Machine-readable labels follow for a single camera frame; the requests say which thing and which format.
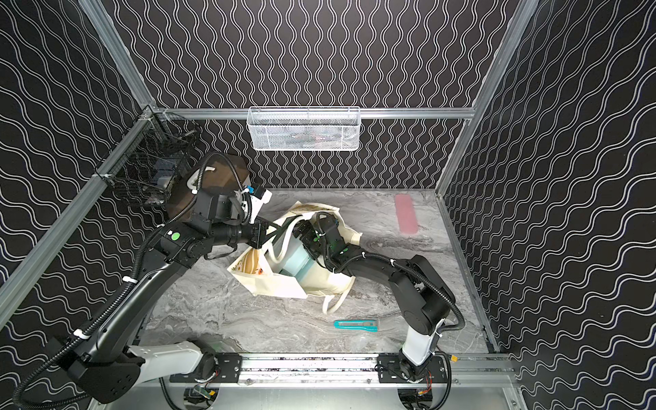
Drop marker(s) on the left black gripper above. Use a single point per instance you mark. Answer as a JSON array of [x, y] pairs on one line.
[[261, 231]]

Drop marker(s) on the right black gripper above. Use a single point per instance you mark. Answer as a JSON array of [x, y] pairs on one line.
[[305, 239]]

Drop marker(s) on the cream canvas tote bag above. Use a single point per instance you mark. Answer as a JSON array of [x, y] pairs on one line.
[[254, 273]]

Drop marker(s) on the pink pencil case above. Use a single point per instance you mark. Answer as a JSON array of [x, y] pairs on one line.
[[406, 214]]

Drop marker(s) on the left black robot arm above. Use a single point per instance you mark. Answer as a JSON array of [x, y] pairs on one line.
[[96, 356]]

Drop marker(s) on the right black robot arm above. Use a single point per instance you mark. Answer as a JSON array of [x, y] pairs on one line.
[[424, 299]]

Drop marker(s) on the teal white book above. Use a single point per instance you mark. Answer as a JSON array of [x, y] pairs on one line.
[[296, 263]]

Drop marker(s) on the brown lidded storage box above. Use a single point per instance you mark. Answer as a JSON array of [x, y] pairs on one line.
[[217, 176]]

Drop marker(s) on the teal utility knife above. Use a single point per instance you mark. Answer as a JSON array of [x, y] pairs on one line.
[[369, 325]]

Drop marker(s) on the white wire mesh basket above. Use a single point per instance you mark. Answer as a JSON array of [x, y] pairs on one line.
[[304, 128]]

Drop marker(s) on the black wire basket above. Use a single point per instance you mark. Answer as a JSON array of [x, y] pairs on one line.
[[150, 169]]

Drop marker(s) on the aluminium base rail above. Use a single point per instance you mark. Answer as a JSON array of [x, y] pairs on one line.
[[349, 371]]

